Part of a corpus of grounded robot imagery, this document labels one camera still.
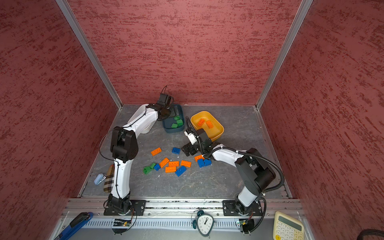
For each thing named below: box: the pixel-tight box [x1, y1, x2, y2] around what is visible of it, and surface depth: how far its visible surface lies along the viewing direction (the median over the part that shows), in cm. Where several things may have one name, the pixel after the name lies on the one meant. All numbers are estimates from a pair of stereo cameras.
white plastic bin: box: [124, 104, 158, 139], surface depth 67 cm
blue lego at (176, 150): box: [172, 147, 181, 155], surface depth 96 cm
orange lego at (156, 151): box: [150, 147, 162, 156], surface depth 97 cm
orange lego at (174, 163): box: [168, 161, 180, 167], surface depth 91 cm
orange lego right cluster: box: [195, 154, 205, 162], surface depth 93 cm
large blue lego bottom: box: [175, 166, 187, 177], surface depth 87 cm
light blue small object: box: [93, 173, 106, 186], surface depth 83 cm
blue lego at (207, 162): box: [203, 159, 213, 167], surface depth 90 cm
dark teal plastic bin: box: [162, 104, 185, 133], surface depth 108 cm
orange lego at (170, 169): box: [165, 166, 177, 173], surface depth 87 cm
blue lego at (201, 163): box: [197, 158, 205, 168], surface depth 91 cm
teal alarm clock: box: [191, 209, 214, 239], surface depth 69 cm
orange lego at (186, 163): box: [180, 160, 192, 168], surface depth 91 cm
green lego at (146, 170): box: [143, 166, 152, 175], surface depth 87 cm
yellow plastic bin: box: [190, 111, 225, 142], surface depth 110 cm
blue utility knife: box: [54, 212, 94, 240], surface depth 68 cm
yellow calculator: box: [273, 211, 305, 240], surface depth 69 cm
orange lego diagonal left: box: [159, 157, 170, 168], surface depth 91 cm
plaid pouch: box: [103, 163, 115, 194], surface depth 81 cm
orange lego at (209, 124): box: [206, 120, 214, 129], surface depth 109 cm
